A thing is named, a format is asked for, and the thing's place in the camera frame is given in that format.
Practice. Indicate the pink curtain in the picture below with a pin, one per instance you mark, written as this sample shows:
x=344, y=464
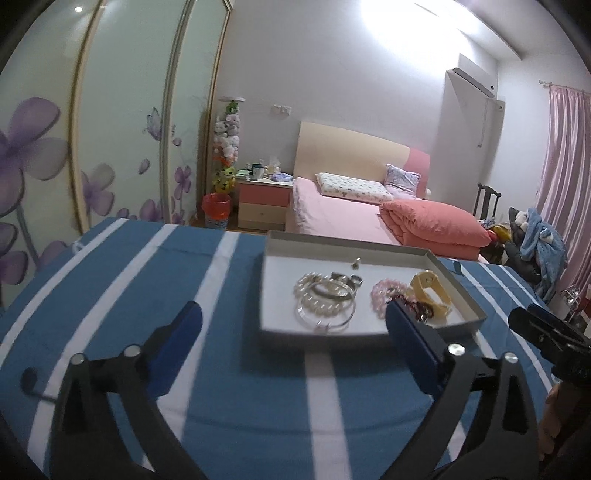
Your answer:
x=568, y=184

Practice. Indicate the person's right hand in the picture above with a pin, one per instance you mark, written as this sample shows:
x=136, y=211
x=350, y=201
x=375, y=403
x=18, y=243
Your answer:
x=551, y=415

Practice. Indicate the pink bed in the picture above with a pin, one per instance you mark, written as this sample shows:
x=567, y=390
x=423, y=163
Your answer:
x=332, y=217

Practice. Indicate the silver bangle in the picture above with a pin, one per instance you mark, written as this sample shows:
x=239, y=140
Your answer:
x=323, y=328

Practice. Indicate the plush toy tower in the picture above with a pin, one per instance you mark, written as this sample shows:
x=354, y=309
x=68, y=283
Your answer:
x=229, y=138

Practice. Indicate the folded pink quilt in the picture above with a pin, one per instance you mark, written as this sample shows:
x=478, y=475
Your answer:
x=434, y=226

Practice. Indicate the white wall socket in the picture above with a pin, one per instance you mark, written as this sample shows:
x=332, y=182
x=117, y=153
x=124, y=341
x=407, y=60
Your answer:
x=281, y=110

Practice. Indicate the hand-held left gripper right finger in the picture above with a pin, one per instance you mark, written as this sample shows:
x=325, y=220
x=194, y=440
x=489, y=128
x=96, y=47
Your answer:
x=411, y=341

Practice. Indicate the curtain rod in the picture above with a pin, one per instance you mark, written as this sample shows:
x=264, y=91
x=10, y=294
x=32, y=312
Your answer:
x=563, y=85

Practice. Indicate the pile of clothes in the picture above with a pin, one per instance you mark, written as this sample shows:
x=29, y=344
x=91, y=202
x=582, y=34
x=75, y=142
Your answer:
x=517, y=254

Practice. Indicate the grey cardboard box tray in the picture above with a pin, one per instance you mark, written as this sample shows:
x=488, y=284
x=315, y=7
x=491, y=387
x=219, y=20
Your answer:
x=286, y=318

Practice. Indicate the dark wooden chair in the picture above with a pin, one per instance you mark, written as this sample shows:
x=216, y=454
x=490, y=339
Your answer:
x=488, y=198

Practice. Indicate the cream pink headboard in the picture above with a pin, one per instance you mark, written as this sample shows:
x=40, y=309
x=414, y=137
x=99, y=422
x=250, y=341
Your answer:
x=341, y=147

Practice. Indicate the white air conditioner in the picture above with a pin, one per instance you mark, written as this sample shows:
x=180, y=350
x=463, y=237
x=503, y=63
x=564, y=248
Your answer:
x=473, y=74

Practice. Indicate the white cup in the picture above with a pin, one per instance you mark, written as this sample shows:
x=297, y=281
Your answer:
x=257, y=171

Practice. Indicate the blue plush robe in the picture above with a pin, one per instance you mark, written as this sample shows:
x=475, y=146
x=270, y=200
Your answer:
x=547, y=244

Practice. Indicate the blue white striped blanket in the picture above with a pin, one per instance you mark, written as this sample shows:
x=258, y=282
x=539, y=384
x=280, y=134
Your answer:
x=115, y=286

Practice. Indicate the cream wrist watch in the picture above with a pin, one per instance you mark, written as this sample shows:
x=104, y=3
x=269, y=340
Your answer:
x=441, y=302

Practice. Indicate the pink cream nightstand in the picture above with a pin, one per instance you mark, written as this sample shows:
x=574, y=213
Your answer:
x=263, y=205

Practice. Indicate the white patterned pillow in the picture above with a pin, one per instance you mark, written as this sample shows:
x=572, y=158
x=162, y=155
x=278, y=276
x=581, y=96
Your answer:
x=351, y=187

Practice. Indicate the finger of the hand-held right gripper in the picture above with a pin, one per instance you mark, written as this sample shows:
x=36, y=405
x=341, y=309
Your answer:
x=531, y=327
x=549, y=314

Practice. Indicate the flower print wardrobe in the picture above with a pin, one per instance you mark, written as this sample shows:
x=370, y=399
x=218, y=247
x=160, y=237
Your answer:
x=115, y=115

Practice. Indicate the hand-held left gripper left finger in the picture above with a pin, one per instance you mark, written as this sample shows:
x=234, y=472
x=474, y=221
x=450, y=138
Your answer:
x=178, y=346

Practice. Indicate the red trash bin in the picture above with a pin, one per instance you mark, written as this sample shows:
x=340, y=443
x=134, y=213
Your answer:
x=216, y=210

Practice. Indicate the lavender pillow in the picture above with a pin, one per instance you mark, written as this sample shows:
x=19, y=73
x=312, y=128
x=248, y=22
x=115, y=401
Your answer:
x=401, y=180

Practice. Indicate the white pipe cover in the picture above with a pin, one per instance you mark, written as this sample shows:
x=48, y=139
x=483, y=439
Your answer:
x=491, y=120

